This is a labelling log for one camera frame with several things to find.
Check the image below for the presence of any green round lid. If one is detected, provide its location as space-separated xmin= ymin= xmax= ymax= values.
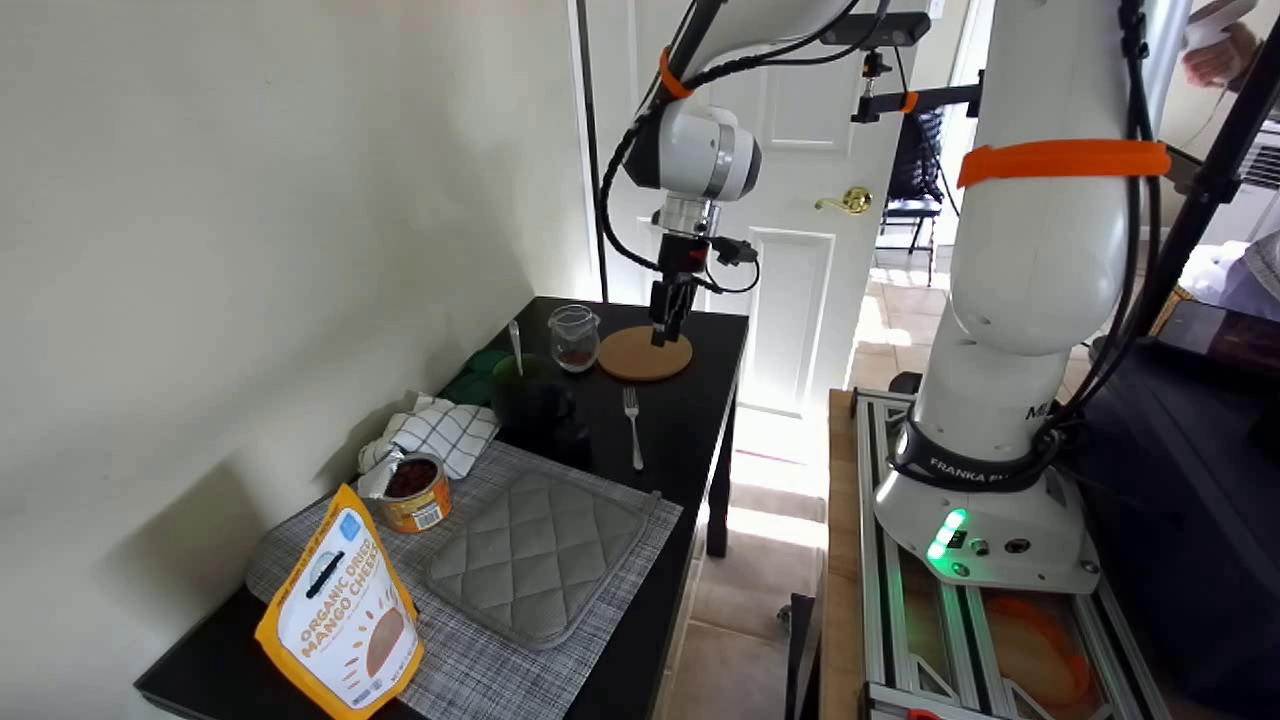
xmin=463 ymin=338 xmax=522 ymax=388

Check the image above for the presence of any grey plaid placemat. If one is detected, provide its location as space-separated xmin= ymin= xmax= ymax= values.
xmin=242 ymin=437 xmax=687 ymax=720

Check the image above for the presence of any clear glass cup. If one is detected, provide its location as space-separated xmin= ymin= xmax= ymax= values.
xmin=546 ymin=300 xmax=603 ymax=375

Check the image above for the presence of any grey quilted pot holder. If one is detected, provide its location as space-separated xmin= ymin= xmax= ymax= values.
xmin=426 ymin=468 xmax=662 ymax=652

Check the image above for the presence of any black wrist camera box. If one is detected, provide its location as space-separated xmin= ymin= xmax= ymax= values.
xmin=699 ymin=231 xmax=763 ymax=273

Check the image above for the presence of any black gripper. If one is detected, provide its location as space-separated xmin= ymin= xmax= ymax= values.
xmin=649 ymin=231 xmax=713 ymax=350

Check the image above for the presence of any black chair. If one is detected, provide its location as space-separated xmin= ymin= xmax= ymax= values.
xmin=885 ymin=105 xmax=952 ymax=257

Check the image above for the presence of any black camera on clamp arm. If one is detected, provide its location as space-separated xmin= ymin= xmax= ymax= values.
xmin=815 ymin=7 xmax=995 ymax=130

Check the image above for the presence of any black cabinet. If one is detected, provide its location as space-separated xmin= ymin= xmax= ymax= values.
xmin=1064 ymin=315 xmax=1280 ymax=720

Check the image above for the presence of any black mug green inside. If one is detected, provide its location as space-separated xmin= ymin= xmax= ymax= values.
xmin=494 ymin=346 xmax=600 ymax=468

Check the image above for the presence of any black table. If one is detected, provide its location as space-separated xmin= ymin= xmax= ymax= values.
xmin=134 ymin=291 xmax=751 ymax=720

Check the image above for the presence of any silver fork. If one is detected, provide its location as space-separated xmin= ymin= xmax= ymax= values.
xmin=620 ymin=382 xmax=652 ymax=476

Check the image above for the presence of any black tripod pole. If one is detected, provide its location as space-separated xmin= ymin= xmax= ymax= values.
xmin=1125 ymin=15 xmax=1280 ymax=343

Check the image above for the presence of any white checked dish towel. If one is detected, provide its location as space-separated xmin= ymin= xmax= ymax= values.
xmin=356 ymin=393 xmax=503 ymax=498

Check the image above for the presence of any round wooden coaster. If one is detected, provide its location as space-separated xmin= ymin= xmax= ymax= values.
xmin=594 ymin=325 xmax=696 ymax=382

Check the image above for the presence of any white panel door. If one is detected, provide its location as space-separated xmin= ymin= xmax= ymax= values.
xmin=579 ymin=0 xmax=995 ymax=455

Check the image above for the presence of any brass door knob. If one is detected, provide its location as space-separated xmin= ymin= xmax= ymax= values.
xmin=814 ymin=182 xmax=880 ymax=218

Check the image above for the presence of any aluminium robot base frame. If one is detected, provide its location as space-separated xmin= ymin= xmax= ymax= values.
xmin=854 ymin=393 xmax=1176 ymax=720

